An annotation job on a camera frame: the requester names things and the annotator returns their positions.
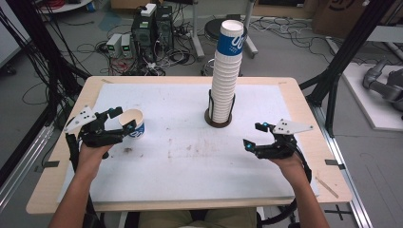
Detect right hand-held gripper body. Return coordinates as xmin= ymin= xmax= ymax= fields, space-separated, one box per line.
xmin=253 ymin=118 xmax=314 ymax=160

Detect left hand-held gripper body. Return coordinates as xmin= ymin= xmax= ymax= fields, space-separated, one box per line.
xmin=63 ymin=105 xmax=127 ymax=148

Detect blue label paper cup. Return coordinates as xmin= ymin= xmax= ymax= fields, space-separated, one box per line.
xmin=118 ymin=108 xmax=146 ymax=141

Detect black wire cup holder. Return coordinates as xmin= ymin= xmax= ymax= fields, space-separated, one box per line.
xmin=203 ymin=88 xmax=237 ymax=129

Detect stack of white paper cups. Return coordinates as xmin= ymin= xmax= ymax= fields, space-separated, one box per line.
xmin=209 ymin=19 xmax=245 ymax=124

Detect person's left hand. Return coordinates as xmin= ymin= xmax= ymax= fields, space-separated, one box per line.
xmin=75 ymin=145 xmax=113 ymax=179

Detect person's right hand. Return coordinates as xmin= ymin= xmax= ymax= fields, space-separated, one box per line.
xmin=269 ymin=156 xmax=307 ymax=183

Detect white table mat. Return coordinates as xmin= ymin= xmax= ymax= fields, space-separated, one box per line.
xmin=56 ymin=83 xmax=319 ymax=203

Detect grey power supply unit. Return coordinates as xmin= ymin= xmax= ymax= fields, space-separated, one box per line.
xmin=120 ymin=33 xmax=134 ymax=59
xmin=106 ymin=32 xmax=123 ymax=58

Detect black computer tower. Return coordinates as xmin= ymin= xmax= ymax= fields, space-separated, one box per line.
xmin=156 ymin=4 xmax=175 ymax=53
xmin=131 ymin=12 xmax=158 ymax=63

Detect grey desk leg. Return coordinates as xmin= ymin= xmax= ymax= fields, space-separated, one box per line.
xmin=243 ymin=0 xmax=259 ymax=60
xmin=189 ymin=0 xmax=206 ymax=61

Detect person's khaki trouser legs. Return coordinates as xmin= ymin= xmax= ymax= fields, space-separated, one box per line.
xmin=137 ymin=207 xmax=258 ymax=228

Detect white floor platform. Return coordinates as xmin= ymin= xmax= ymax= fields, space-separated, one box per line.
xmin=341 ymin=63 xmax=403 ymax=132

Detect white box on computer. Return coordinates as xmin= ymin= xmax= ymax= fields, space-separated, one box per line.
xmin=140 ymin=3 xmax=158 ymax=17

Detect black round stool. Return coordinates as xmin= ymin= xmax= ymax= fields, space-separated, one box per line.
xmin=203 ymin=18 xmax=229 ymax=41

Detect printed cardboard box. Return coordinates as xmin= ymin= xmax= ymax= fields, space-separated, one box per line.
xmin=312 ymin=0 xmax=395 ymax=39

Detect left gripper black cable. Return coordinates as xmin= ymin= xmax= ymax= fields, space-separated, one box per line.
xmin=65 ymin=132 xmax=83 ymax=175

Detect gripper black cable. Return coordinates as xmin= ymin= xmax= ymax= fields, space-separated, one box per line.
xmin=65 ymin=132 xmax=83 ymax=175
xmin=259 ymin=148 xmax=314 ymax=226

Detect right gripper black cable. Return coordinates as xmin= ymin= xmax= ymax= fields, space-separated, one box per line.
xmin=259 ymin=148 xmax=314 ymax=226

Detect aluminium rail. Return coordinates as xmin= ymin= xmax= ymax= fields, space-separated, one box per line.
xmin=308 ymin=104 xmax=374 ymax=228
xmin=0 ymin=122 xmax=55 ymax=210

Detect tangle of floor cables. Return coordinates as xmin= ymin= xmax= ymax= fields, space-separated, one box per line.
xmin=75 ymin=18 xmax=198 ymax=77

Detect black metal frame stand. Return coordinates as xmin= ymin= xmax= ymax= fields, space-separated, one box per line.
xmin=0 ymin=0 xmax=91 ymax=188
xmin=298 ymin=0 xmax=397 ymax=137

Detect white floor cables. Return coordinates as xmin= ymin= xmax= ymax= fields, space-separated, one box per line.
xmin=250 ymin=17 xmax=331 ymax=61

